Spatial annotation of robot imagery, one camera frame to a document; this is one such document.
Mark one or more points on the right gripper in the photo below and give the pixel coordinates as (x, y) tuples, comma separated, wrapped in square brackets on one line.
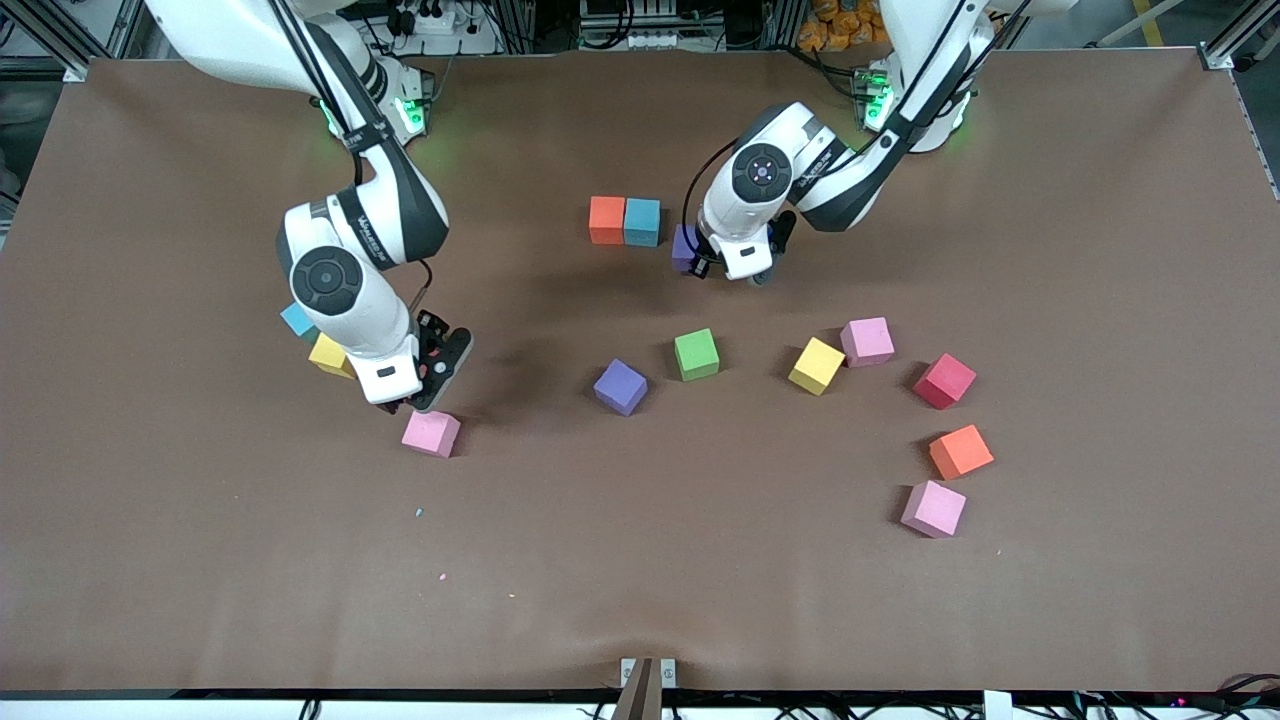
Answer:
[(392, 407)]

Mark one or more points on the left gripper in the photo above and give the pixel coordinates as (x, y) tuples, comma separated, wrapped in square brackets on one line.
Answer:
[(703, 264)]

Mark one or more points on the purple foam cube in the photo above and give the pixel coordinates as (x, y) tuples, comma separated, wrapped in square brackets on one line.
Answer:
[(620, 386), (684, 247)]

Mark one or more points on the pink foam cube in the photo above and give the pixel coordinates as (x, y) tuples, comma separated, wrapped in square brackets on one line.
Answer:
[(933, 508), (430, 432), (867, 340)]

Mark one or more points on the green foam cube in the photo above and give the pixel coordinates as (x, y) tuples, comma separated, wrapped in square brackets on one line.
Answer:
[(696, 354)]

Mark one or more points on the teal foam cube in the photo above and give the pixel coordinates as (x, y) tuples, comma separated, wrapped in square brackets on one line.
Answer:
[(641, 222)]

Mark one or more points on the yellow foam cube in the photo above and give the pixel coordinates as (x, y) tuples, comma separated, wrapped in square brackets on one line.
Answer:
[(816, 365), (325, 355)]

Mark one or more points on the orange foam cube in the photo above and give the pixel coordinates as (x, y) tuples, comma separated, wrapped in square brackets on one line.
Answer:
[(960, 451), (606, 220)]

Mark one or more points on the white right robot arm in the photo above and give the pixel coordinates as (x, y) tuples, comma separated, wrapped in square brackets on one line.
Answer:
[(365, 310)]

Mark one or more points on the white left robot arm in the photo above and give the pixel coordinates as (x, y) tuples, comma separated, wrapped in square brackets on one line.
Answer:
[(725, 215)]

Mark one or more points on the sky blue foam cube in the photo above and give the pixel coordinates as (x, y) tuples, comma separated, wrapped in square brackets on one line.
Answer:
[(297, 320)]

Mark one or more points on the white power strip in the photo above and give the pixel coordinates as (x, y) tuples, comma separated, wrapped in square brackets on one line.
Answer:
[(435, 25), (652, 40)]

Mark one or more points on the pile of orange balls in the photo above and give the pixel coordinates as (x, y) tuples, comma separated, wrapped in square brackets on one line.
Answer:
[(840, 25)]

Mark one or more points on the white tag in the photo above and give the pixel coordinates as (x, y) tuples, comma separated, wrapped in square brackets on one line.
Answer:
[(997, 706)]

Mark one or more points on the metal table clamp bracket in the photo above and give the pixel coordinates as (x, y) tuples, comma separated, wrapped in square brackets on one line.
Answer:
[(648, 690)]

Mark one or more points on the aluminium frame corner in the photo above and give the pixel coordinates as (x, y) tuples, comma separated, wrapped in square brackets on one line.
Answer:
[(1215, 55), (75, 68)]

